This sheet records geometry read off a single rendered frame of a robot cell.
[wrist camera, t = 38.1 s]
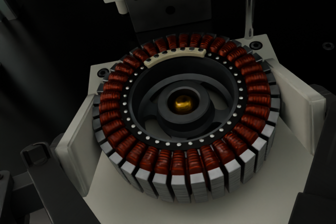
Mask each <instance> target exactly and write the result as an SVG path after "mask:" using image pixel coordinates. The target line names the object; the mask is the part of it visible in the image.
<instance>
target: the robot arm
mask: <svg viewBox="0 0 336 224"><path fill-rule="evenodd" d="M264 62H266V63H267V64H268V66H269V67H270V69H271V70H270V73H273V75H274V77H275V80H276V85H278V87H279V92H280V96H279V98H280V111H279V117H280V118H281V119H282V120H283V121H284V123H285V124H286V125H287V126H288V128H289V129H290V130H291V131H292V132H293V134H294V135H295V136H296V137H297V139H298V140H299V141H300V142H301V143H302V145H303V146H304V147H305V148H306V149H307V151H308V152H309V153H310V154H312V155H313V156H314V157H313V160H312V164H311V167H310V170H309V174H308V177H307V180H306V184H305V187H304V190H303V192H299V193H298V194H297V197H296V200H295V203H294V206H293V209H292V212H291V215H290V218H289V221H288V224H336V95H334V94H333V93H331V92H330V91H328V90H327V89H326V88H324V87H323V86H320V85H317V84H310V85H308V84H306V83H305V82H304V81H302V80H301V79H300V78H298V77H297V76H296V75H294V74H293V73H292V72H290V71H289V70H288V69H286V68H285V67H284V66H283V65H281V64H280V63H279V62H277V61H276V60H275V59H273V58H269V59H265V60H264V61H263V63H264ZM95 95H97V94H95V93H94V94H89V95H87V97H86V98H85V100H84V102H83V103H82V105H81V107H80V108H79V110H78V112H77V113H76V115H75V117H74V118H73V120H72V122H71V123H70V125H69V127H68V128H67V130H66V132H65V133H61V134H60V135H58V136H57V137H56V138H55V139H54V140H53V142H52V143H51V145H50V146H49V144H48V143H47V142H46V141H40V142H36V143H33V144H31V145H29V146H27V147H25V148H24V149H23V150H22V151H21V152H20V156H21V158H22V160H23V162H24V164H25V167H26V169H27V172H25V173H22V174H19V175H16V176H14V177H12V175H11V173H10V172H9V171H7V170H2V171H0V224H30V213H33V212H35V211H38V210H40V209H43V208H44V209H45V211H46V213H47V215H48V217H49V219H50V221H51V224H101V223H100V221H99V220H98V219H97V217H96V216H95V214H94V213H93V212H92V210H91V209H90V207H89V206H88V205H87V203H86V202H85V200H84V199H83V197H86V196H87V195H88V193H89V190H90V187H91V184H92V181H93V177H94V174H95V171H96V168H97V165H98V162H99V159H100V156H101V153H102V148H101V147H100V144H99V143H98V141H97V139H96V136H95V131H94V129H93V124H92V120H94V118H93V116H92V115H93V107H95V106H94V104H93V101H94V97H95Z"/></svg>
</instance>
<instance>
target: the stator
mask: <svg viewBox="0 0 336 224"><path fill-rule="evenodd" d="M153 42H154V45H153V43H151V42H150V41H148V42H146V43H144V44H142V45H141V48H138V47H136V48H134V49H133V50H131V51H130V52H129V53H130V55H127V54H126V55H124V56H123V57H122V58H121V59H119V63H115V64H114V65H113V66H112V67H111V68H110V72H111V73H109V72H107V73H106V75H105V76H104V78H103V79H102V81H103V83H100V84H99V86H98V88H97V91H96V92H97V93H98V95H95V96H94V100H93V105H94V106H95V107H92V117H93V119H94V120H92V127H93V130H94V131H95V133H94V134H95V137H96V139H97V142H98V143H99V145H100V147H101V149H102V150H103V152H104V153H105V154H106V156H107V157H108V159H109V160H110V162H111V163H112V164H113V166H114V167H115V169H116V170H117V171H118V173H119V174H120V175H121V176H122V178H123V179H124V180H125V181H126V182H127V183H129V184H130V185H131V184H132V186H133V187H134V188H135V189H136V190H138V191H139V192H141V193H143V192H145V193H146V195H147V196H149V197H152V198H154V199H158V197H159V196H160V198H161V200H162V201H165V202H170V203H174V200H175V196H176V199H177V201H178V203H179V204H190V203H191V194H192V192H193V196H194V199H195V202H196V203H201V202H206V201H208V194H207V188H208V190H209V191H210V193H211V196H212V199H213V200H214V199H217V198H220V197H223V196H224V195H225V187H226V189H227V191H228V193H231V192H233V191H235V190H237V189H238V188H239V187H240V181H241V182H242V183H243V184H245V183H246V182H248V181H249V180H250V179H251V178H252V177H253V172H254V173H257V172H258V171H259V169H260V168H261V167H262V165H263V162H264V161H266V159H267V157H268V155H269V153H270V150H271V147H272V145H273V141H274V137H275V132H276V128H277V123H278V119H279V114H280V113H279V112H280V107H281V99H280V90H279V86H278V85H276V79H275V77H274V75H273V73H271V68H270V67H269V65H268V64H267V63H266V62H263V58H262V57H261V56H260V55H258V54H257V53H254V54H253V50H252V49H251V48H249V47H248V46H246V45H244V46H243V47H242V43H241V42H239V41H237V40H234V39H233V40H232V41H230V38H229V37H226V36H222V35H220V36H219V37H217V35H216V34H213V33H206V34H205V35H203V32H193V34H192V35H191V37H190V33H189V32H182V33H179V36H178V39H177V36H176V34H170V35H166V42H167V43H166V42H165V40H164V39H163V37H159V38H156V39H153ZM204 86H205V87H208V88H210V89H212V90H214V91H216V92H217V93H218V94H219V95H220V96H221V97H222V98H223V99H224V101H225V102H226V104H227V107H228V108H226V109H223V110H218V109H216V108H215V106H214V104H213V102H212V100H211V99H210V95H209V93H208V91H207V90H206V89H205V88H204ZM158 95H159V96H158ZM182 95H185V96H189V97H192V98H194V99H196V100H197V101H198V103H199V104H198V107H197V108H196V109H195V110H194V111H193V112H191V113H188V114H183V115H180V114H175V113H173V112H172V111H170V105H171V103H172V102H173V101H174V100H175V99H176V98H177V97H179V96H182ZM157 96H158V99H157V103H152V101H153V100H154V99H155V98H156V97H157ZM149 119H156V120H157V122H158V124H159V126H160V127H161V129H162V130H163V131H164V132H165V133H166V134H167V135H168V136H170V137H171V140H167V139H163V138H160V137H157V136H154V135H152V134H151V133H149V132H147V131H146V127H145V122H146V121H147V120H149ZM215 126H218V127H217V128H216V129H214V130H213V131H211V132H210V133H208V134H206V135H204V134H205V133H206V132H207V131H208V130H209V129H210V128H212V127H215ZM202 135H203V136H202Z"/></svg>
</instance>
